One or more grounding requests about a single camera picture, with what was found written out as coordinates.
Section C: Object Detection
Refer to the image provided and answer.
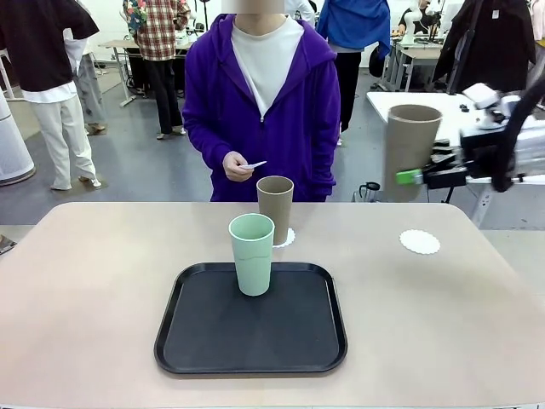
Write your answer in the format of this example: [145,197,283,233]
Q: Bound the person in grey trousers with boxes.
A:
[63,27,107,136]

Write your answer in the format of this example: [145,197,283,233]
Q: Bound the white scalloped coaster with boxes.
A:
[399,228,442,256]
[272,228,297,248]

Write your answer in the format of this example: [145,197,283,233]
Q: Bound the brown cup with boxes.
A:
[255,175,295,247]
[384,104,444,204]

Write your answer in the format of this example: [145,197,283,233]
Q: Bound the person in black coat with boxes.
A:
[432,0,537,97]

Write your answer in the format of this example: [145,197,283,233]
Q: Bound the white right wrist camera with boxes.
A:
[462,83,512,131]

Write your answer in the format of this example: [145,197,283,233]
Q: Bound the white cylindrical air purifier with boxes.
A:
[0,91,37,187]

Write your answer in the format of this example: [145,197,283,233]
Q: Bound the person in blue jacket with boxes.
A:
[317,0,392,147]

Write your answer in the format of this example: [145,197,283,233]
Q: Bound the small white background robot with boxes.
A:
[399,0,446,46]

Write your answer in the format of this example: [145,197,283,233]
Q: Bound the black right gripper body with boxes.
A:
[458,127,519,180]

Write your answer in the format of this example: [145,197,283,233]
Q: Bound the white side table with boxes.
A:
[365,91,545,227]

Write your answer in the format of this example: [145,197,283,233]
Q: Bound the person in black shirt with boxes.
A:
[0,0,103,192]

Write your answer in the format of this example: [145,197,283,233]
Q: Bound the person in plaid shirt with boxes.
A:
[123,0,192,141]

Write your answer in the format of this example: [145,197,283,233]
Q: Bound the black-handled kettle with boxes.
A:
[352,181,387,204]

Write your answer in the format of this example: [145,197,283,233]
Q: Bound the person in purple hoodie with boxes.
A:
[181,12,343,204]

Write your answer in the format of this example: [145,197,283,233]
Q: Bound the person's right hand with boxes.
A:
[222,151,255,183]

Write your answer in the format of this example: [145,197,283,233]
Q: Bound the grey background desk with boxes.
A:
[100,39,144,107]
[389,36,444,93]

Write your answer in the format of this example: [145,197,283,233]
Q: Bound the black bag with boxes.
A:
[368,42,391,78]

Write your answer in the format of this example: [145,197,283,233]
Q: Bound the black plastic tray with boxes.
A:
[153,262,349,376]

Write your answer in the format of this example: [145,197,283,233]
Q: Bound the pale green cup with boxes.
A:
[228,213,275,297]

